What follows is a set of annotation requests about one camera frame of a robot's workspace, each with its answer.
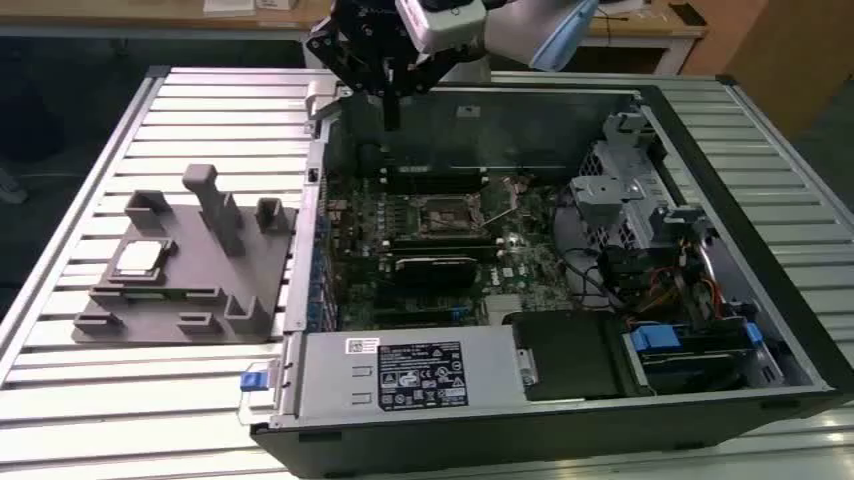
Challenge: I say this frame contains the black expansion slot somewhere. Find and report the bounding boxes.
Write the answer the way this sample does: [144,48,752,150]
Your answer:
[371,308,483,328]

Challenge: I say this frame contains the silver power supply unit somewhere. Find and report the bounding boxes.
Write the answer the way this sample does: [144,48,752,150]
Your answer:
[292,331,521,417]

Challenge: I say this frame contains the silver drive cage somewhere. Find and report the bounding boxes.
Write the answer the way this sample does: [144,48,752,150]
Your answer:
[569,112,677,251]

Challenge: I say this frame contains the metal socket cover frame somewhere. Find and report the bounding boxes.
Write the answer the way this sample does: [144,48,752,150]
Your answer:
[469,175,525,227]

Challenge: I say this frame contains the silver square CPU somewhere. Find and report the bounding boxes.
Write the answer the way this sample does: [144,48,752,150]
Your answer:
[110,239,176,279]

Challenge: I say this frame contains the orange yellow wire bundle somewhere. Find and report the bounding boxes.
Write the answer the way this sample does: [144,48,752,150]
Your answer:
[623,237,729,326]

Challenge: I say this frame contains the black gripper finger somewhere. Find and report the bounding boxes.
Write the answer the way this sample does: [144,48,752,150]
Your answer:
[393,49,455,131]
[306,18,395,132]

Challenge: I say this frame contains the black and silver PC case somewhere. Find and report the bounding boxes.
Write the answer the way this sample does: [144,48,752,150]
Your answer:
[238,78,848,480]

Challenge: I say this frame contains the CPU socket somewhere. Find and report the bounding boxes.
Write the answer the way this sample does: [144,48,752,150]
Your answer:
[414,193,487,237]

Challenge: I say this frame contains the small black box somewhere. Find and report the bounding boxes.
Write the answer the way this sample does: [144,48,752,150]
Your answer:
[669,2,709,27]

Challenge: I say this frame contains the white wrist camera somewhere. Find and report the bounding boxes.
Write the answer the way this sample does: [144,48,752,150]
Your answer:
[397,0,494,55]

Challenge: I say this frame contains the small silver heat sink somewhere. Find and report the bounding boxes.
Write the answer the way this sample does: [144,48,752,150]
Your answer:
[485,294,527,317]

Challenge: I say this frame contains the green motherboard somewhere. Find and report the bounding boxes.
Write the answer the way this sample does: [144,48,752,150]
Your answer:
[318,172,589,332]

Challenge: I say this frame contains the white paper box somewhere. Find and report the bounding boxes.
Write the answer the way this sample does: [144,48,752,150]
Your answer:
[202,0,256,15]

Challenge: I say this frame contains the blue disk carrier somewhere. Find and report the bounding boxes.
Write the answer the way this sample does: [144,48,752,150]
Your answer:
[629,322,764,362]

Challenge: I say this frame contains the wooden desk white legs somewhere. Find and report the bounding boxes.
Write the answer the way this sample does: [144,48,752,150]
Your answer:
[0,0,710,76]

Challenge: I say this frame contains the grey plastic parts rack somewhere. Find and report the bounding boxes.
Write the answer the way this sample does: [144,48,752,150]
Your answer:
[71,163,300,346]

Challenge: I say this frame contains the green RAM stick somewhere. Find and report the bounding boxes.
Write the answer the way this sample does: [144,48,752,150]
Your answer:
[123,288,192,303]

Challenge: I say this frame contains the brown wooden cabinet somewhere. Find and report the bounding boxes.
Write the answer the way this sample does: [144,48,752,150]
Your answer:
[681,0,854,144]

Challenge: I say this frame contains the black graphics card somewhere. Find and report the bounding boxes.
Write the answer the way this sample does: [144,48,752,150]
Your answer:
[391,255,481,292]

